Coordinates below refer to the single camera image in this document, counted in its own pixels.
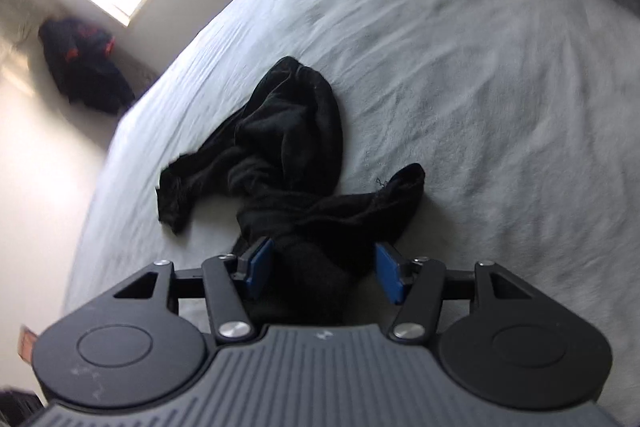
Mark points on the dark hanging jacket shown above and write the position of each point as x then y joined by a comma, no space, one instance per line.
85,67

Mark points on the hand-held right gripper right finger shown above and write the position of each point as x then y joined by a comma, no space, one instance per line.
387,272

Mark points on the brown cardboard box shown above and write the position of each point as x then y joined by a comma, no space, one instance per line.
27,342

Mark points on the bed with grey sheet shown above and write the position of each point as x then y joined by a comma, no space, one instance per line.
450,82

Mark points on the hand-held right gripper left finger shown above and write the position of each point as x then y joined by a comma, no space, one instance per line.
260,267

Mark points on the black shirt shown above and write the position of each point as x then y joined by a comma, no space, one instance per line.
290,147

